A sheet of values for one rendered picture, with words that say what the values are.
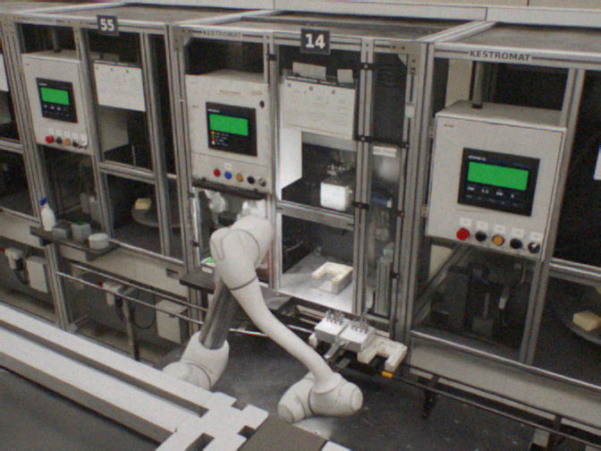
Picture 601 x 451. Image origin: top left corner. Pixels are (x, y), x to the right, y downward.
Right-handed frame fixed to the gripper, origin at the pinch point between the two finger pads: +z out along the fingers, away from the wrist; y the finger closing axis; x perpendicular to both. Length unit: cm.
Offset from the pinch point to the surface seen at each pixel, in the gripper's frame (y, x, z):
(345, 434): -22.3, -9.9, -16.5
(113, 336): -89, 196, 50
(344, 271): 8, 25, 46
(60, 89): 80, 168, 18
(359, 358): -4.2, -3.7, 5.1
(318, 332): 1.2, 14.7, 5.4
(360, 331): 2.9, -0.4, 12.5
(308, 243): 5, 58, 68
